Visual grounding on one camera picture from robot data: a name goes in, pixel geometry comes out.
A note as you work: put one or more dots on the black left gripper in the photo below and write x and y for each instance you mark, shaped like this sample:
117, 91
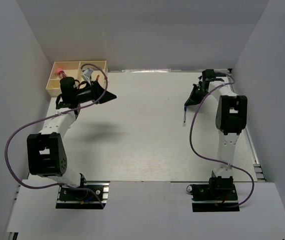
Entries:
97, 91

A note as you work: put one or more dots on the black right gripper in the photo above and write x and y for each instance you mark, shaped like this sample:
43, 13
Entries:
193, 100

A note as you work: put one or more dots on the blue grip ballpoint pen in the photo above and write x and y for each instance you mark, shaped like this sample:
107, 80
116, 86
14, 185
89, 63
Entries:
185, 114

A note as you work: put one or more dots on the pink capped marker tube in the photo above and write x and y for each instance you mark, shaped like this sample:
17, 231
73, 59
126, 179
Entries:
61, 73

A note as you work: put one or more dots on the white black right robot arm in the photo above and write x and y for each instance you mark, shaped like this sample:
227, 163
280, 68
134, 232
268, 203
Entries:
230, 120

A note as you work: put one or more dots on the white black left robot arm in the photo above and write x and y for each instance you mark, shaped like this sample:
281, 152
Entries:
45, 150

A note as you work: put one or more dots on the cream compartment organizer box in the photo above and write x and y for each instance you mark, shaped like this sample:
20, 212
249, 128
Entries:
74, 69

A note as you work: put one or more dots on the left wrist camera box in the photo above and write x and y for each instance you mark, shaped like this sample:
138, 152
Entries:
86, 74

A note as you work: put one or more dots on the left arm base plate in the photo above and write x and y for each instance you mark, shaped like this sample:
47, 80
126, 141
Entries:
82, 199

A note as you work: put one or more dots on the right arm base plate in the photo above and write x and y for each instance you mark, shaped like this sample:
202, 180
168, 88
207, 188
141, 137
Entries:
206, 199

